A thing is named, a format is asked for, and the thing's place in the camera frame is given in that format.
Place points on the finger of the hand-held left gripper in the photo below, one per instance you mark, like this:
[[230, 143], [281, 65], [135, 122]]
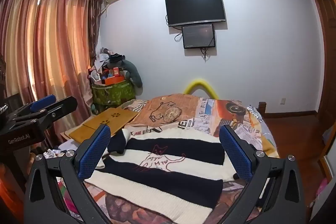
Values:
[[42, 103], [61, 106]]

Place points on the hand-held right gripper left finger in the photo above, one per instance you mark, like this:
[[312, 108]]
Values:
[[95, 153]]

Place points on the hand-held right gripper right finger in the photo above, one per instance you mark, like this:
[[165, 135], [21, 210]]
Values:
[[236, 154]]

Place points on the black white striped sweater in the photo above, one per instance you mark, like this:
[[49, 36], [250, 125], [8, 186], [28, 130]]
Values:
[[162, 171]]

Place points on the wooden folding lap desk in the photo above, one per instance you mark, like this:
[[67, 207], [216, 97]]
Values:
[[113, 117]]

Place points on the green patterned storage bag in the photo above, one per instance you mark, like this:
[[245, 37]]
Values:
[[113, 94]]

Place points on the pink striped curtain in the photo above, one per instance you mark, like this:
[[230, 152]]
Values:
[[52, 50]]

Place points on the orange box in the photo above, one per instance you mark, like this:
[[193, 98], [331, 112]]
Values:
[[113, 80]]

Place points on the yellow foam tube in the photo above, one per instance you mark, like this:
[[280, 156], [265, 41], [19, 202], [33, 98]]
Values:
[[200, 83]]

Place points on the orange printed cloth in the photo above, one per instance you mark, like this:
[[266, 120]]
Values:
[[168, 111]]

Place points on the brown curtain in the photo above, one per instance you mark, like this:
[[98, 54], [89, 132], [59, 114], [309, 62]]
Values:
[[95, 19]]

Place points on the wooden door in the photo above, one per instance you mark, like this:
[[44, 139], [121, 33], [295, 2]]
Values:
[[326, 61]]

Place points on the wooden bed frame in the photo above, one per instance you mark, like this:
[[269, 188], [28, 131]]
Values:
[[262, 109]]

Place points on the white wall socket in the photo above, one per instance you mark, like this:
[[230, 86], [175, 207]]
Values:
[[283, 101]]

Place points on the small black wall monitor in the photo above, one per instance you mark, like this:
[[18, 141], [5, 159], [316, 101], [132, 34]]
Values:
[[198, 36]]

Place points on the wall-mounted black television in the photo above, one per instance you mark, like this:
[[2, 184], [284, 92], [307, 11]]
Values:
[[195, 7]]

